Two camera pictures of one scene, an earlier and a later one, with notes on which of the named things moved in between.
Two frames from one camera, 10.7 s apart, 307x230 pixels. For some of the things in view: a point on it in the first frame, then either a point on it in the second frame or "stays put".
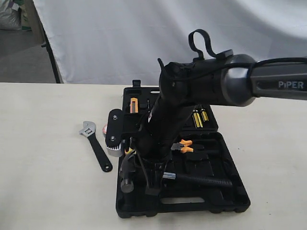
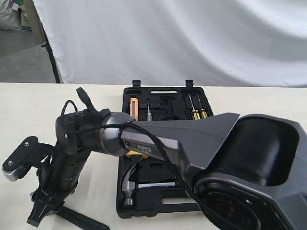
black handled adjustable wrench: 97,148 to 82,221
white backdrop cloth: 115,41 stays put
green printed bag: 26,24 stays put
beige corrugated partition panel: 39,32 stays put
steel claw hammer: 127,182 to 128,187
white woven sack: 10,16 stays put
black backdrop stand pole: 48,45 stays put
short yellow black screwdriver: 204,115 stays put
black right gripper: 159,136 to 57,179
